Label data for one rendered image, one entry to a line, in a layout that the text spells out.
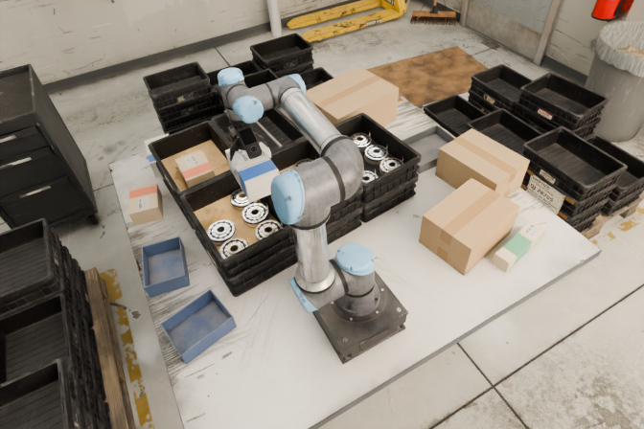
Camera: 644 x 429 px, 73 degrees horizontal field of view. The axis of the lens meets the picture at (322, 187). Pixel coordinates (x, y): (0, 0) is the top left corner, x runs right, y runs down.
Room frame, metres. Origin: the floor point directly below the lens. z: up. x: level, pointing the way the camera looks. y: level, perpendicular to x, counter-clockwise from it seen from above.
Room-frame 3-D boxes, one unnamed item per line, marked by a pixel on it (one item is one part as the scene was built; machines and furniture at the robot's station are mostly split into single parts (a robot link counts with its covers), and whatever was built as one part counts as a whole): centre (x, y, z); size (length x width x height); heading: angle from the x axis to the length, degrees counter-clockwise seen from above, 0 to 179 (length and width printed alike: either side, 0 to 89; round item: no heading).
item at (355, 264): (0.79, -0.08, 0.97); 0.13 x 0.12 x 0.14; 115
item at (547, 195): (1.55, -1.16, 0.41); 0.31 x 0.02 x 0.16; 25
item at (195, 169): (1.42, 0.54, 0.87); 0.16 x 0.12 x 0.07; 27
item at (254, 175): (1.15, 0.24, 1.09); 0.20 x 0.12 x 0.09; 25
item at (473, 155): (1.39, -0.70, 0.78); 0.30 x 0.22 x 0.16; 35
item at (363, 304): (0.79, -0.09, 0.85); 0.15 x 0.15 x 0.10
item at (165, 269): (1.03, 0.63, 0.74); 0.20 x 0.15 x 0.07; 16
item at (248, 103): (1.08, 0.19, 1.41); 0.11 x 0.11 x 0.08; 25
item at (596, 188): (1.63, -1.29, 0.37); 0.40 x 0.30 x 0.45; 25
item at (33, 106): (2.12, 1.76, 0.45); 0.60 x 0.45 x 0.90; 26
